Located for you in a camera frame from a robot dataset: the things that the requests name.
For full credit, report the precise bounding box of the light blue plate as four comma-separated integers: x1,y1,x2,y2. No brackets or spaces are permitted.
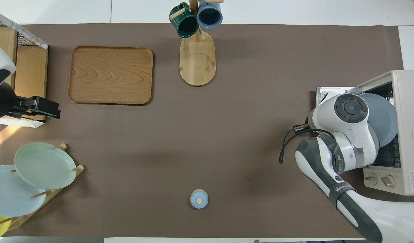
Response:
357,93,398,148

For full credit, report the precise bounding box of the wooden plate rack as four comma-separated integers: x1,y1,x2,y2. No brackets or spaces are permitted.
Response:
0,143,86,232

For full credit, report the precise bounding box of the wooden shelf unit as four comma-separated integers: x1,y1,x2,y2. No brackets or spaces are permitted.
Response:
0,25,49,128

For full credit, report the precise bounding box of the brown table mat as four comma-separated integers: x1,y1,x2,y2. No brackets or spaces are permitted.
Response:
0,23,414,238

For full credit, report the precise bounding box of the dark green mug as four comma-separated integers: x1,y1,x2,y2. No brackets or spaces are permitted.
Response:
169,3,200,38

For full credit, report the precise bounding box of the small blue bell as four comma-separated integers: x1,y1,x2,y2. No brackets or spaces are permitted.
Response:
190,189,209,209

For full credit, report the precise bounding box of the wooden mug tree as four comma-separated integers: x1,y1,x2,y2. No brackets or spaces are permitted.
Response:
169,0,224,86

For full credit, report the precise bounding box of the rectangular wooden tray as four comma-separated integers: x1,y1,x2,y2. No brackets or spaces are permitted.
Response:
68,46,154,105

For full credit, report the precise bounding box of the blue mug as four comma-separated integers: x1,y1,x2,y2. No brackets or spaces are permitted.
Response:
196,3,223,30

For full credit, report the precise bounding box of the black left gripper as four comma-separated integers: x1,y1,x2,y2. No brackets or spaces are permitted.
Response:
6,96,61,119

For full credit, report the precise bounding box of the pale blue racked plate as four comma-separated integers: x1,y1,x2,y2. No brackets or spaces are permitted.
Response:
0,165,47,217

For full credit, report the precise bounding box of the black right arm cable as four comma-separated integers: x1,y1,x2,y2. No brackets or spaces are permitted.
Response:
280,123,333,165

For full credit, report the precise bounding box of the cream toaster oven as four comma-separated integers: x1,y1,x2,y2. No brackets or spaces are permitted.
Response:
357,70,414,196

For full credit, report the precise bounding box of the black wire mesh basket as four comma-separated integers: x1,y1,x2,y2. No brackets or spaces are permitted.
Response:
0,16,37,47

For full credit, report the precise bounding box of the pale green racked plate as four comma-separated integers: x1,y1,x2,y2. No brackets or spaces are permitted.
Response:
14,142,77,190

